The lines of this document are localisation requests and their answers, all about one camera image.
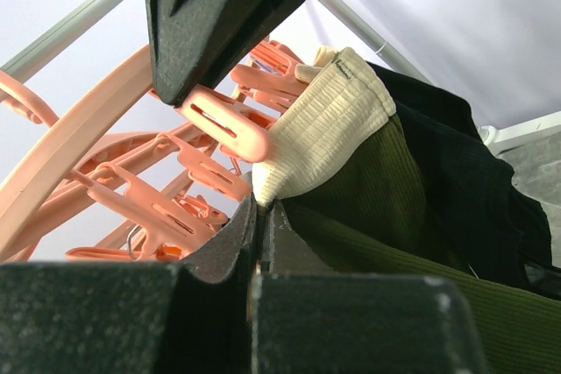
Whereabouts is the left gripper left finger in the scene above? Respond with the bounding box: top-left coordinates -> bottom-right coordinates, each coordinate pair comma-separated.
1,196 -> 257,373

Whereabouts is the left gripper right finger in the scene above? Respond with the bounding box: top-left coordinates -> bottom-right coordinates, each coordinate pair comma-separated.
252,201 -> 489,373

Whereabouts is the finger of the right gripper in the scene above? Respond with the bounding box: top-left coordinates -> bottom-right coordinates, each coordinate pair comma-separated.
145,0 -> 305,107

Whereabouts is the pink round clip hanger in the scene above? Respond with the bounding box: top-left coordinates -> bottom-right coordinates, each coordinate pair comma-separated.
1,41 -> 305,261

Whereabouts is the olive green underwear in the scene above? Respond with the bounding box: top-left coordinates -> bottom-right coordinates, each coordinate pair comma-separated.
252,47 -> 560,373

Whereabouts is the black underwear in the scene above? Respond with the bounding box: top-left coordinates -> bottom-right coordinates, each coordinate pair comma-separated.
373,65 -> 560,300

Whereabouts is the metal clothes rack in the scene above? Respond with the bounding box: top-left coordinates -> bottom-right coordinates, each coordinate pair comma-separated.
1,0 -> 560,154

